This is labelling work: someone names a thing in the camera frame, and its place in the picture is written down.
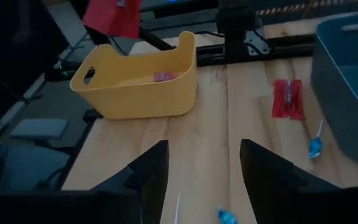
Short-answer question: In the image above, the grey flat pad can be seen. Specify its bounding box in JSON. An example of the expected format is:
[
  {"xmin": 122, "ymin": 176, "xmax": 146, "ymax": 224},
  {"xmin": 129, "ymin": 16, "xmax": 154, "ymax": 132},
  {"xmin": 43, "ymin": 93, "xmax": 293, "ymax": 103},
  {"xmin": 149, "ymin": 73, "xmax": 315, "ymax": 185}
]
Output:
[{"xmin": 10, "ymin": 118, "xmax": 70, "ymax": 141}]

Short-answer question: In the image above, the blue lollipop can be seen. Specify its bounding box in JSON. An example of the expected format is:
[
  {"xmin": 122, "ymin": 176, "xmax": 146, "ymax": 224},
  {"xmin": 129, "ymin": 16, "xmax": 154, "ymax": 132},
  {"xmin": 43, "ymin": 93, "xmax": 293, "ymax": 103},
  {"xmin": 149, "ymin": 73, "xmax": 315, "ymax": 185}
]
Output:
[
  {"xmin": 218, "ymin": 207, "xmax": 239, "ymax": 224},
  {"xmin": 308, "ymin": 120, "xmax": 324, "ymax": 159}
]

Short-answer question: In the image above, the pink candy packet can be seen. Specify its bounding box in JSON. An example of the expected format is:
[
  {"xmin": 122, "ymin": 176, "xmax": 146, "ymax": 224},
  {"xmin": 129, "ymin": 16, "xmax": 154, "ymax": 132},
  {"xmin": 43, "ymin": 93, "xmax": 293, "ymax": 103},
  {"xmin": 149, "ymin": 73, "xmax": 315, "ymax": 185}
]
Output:
[{"xmin": 153, "ymin": 72, "xmax": 178, "ymax": 83}]

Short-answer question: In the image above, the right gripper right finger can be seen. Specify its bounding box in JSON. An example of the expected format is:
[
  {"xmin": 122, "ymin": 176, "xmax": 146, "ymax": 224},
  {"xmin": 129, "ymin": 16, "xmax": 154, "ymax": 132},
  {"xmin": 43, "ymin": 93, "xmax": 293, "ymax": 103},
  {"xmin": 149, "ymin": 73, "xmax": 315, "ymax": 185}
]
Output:
[{"xmin": 240, "ymin": 139, "xmax": 341, "ymax": 224}]

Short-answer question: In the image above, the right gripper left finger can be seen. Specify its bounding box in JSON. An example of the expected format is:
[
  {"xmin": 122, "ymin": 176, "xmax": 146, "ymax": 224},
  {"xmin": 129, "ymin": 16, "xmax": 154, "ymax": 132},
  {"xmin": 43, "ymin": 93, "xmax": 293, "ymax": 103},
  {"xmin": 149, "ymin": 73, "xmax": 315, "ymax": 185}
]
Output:
[{"xmin": 91, "ymin": 139, "xmax": 170, "ymax": 224}]

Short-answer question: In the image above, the orange black striped marker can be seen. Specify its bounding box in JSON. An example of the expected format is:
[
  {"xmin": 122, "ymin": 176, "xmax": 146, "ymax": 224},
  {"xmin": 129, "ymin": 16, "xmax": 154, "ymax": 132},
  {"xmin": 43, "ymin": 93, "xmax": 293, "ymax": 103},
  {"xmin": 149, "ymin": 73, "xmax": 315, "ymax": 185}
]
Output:
[{"xmin": 255, "ymin": 0, "xmax": 347, "ymax": 16}]

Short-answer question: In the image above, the yellow plastic bin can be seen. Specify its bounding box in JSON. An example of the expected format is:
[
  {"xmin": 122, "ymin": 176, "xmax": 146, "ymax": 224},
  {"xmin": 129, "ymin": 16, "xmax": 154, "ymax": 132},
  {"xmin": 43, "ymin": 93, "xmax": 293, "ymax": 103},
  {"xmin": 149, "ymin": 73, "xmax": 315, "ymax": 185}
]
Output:
[{"xmin": 70, "ymin": 30, "xmax": 198, "ymax": 121}]

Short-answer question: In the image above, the teal plastic bin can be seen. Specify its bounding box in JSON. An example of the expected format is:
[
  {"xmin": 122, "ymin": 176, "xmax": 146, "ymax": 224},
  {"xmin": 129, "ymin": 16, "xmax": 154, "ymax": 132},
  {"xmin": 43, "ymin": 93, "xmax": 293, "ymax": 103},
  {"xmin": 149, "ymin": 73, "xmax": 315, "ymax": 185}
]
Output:
[{"xmin": 310, "ymin": 9, "xmax": 358, "ymax": 169}]

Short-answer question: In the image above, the silver arm base bracket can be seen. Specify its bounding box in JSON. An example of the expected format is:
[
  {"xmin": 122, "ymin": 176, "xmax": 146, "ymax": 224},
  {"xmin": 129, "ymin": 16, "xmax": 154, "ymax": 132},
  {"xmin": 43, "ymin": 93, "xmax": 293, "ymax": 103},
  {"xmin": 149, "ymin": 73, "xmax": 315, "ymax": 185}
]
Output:
[{"xmin": 245, "ymin": 18, "xmax": 270, "ymax": 57}]

